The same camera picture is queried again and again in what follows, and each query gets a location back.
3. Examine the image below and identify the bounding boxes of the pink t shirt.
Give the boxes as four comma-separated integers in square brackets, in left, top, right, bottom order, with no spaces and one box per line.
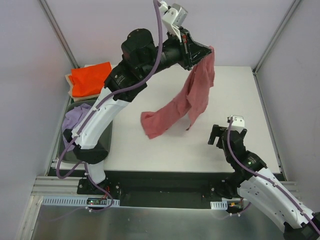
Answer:
[140,46,215,139]

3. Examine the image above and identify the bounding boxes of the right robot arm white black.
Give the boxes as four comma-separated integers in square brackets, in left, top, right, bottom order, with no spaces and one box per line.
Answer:
[208,124,320,240]

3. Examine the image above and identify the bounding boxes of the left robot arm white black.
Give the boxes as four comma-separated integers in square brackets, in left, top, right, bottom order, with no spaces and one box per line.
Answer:
[63,28,214,195]

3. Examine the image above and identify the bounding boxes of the orange folded t shirt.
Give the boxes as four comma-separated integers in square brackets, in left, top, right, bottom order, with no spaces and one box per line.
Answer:
[69,62,112,98]

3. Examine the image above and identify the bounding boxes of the beige folded t shirt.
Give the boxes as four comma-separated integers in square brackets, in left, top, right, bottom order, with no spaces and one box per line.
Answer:
[65,74,99,102]

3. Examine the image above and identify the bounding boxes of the lilac crumpled t shirt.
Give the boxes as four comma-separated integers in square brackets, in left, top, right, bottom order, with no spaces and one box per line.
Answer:
[61,103,92,151]

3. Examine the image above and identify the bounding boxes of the grey plastic bin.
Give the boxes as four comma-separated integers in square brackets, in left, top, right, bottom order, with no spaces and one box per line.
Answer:
[58,98,113,164]

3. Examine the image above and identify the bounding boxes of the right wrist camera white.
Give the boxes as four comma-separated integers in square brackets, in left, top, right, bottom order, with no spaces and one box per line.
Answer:
[227,115,245,134]

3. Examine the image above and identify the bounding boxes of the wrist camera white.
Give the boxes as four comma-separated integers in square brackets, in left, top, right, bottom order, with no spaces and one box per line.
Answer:
[157,0,188,43]
[227,115,245,134]

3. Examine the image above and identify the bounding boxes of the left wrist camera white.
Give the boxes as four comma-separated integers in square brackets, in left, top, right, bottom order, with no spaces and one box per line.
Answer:
[157,0,188,43]

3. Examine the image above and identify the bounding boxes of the right white cable duct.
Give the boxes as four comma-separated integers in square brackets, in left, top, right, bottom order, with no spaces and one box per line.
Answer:
[210,200,228,211]

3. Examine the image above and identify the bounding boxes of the white cable duct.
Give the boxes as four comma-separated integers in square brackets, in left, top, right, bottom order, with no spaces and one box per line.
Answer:
[210,200,228,211]
[42,196,120,208]

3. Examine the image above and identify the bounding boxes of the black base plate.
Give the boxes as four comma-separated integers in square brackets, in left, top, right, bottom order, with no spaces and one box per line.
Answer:
[76,170,230,209]

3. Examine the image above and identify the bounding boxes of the right aluminium frame post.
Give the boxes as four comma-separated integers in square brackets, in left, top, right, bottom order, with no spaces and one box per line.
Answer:
[252,0,303,76]

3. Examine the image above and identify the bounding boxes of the aluminium frame post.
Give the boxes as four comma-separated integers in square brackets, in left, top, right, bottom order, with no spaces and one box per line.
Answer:
[252,0,303,76]
[38,0,80,69]

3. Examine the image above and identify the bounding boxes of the left aluminium frame post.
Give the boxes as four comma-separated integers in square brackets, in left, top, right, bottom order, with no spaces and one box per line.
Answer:
[38,0,80,69]

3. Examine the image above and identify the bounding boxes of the aluminium rail front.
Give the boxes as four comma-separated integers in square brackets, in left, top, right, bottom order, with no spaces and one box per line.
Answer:
[31,174,87,197]

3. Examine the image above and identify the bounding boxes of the left white cable duct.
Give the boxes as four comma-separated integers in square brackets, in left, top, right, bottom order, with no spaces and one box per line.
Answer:
[42,196,120,208]

